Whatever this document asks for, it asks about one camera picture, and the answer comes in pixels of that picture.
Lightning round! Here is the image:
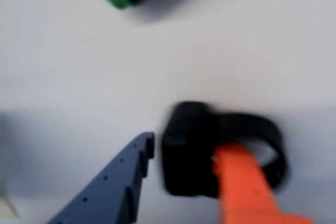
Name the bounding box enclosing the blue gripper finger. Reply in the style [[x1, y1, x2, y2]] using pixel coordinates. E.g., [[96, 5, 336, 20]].
[[46, 132, 155, 224]]

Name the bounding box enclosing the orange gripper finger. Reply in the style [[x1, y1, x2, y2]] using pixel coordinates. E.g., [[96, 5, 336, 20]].
[[211, 141, 316, 224]]

